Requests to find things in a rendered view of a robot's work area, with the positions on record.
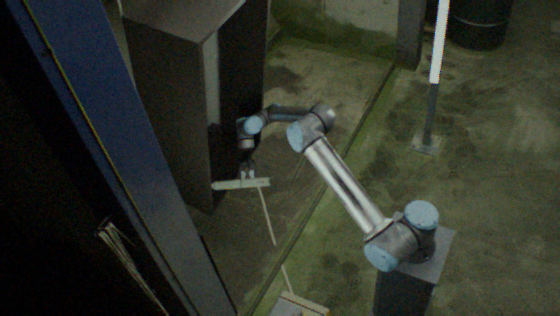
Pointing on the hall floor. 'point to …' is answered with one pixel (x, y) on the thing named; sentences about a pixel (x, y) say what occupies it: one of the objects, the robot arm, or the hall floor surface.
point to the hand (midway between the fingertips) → (248, 184)
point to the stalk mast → (285, 309)
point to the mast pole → (430, 113)
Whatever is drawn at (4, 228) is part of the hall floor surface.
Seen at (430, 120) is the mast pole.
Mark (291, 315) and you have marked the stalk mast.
